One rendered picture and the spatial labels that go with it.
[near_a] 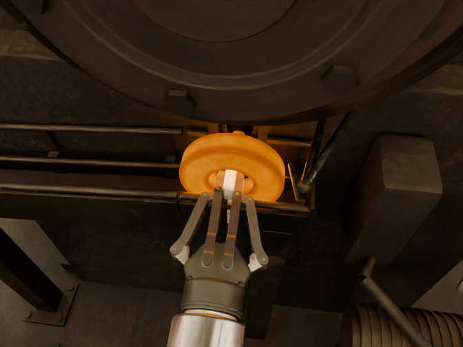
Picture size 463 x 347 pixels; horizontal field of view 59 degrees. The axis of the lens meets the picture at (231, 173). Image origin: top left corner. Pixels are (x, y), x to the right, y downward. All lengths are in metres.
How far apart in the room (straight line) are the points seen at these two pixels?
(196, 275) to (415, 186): 0.30
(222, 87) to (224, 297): 0.26
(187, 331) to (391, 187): 0.30
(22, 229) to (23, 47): 0.99
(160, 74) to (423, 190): 0.37
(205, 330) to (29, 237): 1.13
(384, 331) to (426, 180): 0.29
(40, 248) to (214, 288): 1.06
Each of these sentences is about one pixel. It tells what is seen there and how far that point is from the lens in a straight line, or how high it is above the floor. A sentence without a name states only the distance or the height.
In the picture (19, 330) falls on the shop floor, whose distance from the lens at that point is 1.41.
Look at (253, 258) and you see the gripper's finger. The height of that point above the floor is 0.74.
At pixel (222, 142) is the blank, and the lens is 0.54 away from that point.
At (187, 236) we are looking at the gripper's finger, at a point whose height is 0.75.
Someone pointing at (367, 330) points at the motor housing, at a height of 0.53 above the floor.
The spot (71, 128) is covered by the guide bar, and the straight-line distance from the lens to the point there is 0.69.
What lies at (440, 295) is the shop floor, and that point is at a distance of 1.44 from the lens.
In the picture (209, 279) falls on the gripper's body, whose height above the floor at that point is 0.77.
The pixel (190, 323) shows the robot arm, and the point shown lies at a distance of 0.47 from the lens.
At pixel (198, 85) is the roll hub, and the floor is 1.01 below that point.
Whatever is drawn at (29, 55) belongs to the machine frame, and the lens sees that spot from 0.64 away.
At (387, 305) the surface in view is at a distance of 0.71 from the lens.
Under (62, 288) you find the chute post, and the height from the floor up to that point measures 0.01.
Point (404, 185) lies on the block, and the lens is 0.56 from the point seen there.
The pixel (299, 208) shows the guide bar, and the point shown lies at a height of 0.71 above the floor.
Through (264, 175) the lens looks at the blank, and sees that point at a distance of 0.56.
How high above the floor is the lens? 1.22
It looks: 54 degrees down
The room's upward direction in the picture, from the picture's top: straight up
